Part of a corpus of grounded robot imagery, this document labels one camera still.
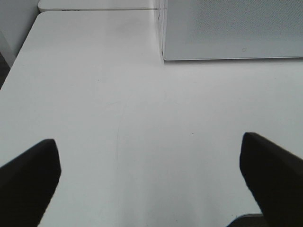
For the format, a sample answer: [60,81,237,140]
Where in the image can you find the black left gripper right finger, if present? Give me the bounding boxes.
[240,132,303,227]

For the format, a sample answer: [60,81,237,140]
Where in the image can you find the white microwave door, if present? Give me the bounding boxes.
[159,0,303,61]

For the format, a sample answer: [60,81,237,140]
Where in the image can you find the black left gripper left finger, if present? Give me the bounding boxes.
[0,139,62,227]

